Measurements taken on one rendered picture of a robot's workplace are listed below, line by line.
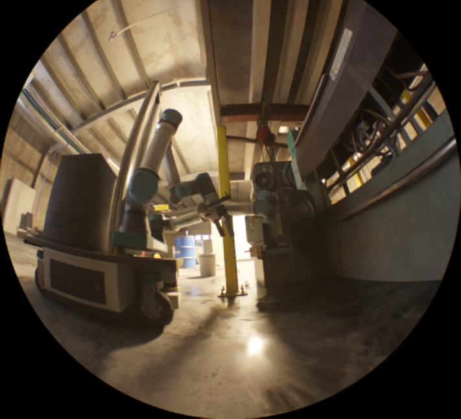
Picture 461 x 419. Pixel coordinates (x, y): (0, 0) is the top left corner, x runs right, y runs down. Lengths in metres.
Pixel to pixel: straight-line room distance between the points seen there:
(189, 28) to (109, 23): 2.40
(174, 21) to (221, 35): 3.81
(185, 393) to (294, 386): 0.23
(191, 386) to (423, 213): 0.97
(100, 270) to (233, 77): 1.95
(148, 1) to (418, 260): 6.15
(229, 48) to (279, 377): 2.05
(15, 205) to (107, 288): 7.56
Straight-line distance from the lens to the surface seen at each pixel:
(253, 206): 0.84
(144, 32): 5.70
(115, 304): 0.74
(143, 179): 0.63
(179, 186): 0.72
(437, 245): 0.88
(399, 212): 0.95
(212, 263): 2.71
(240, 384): 0.47
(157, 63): 5.93
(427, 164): 0.76
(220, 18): 1.72
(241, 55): 1.84
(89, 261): 0.77
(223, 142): 1.74
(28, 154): 9.28
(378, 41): 1.16
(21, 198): 8.23
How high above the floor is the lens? 0.33
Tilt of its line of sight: 23 degrees up
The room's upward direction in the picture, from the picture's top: 5 degrees counter-clockwise
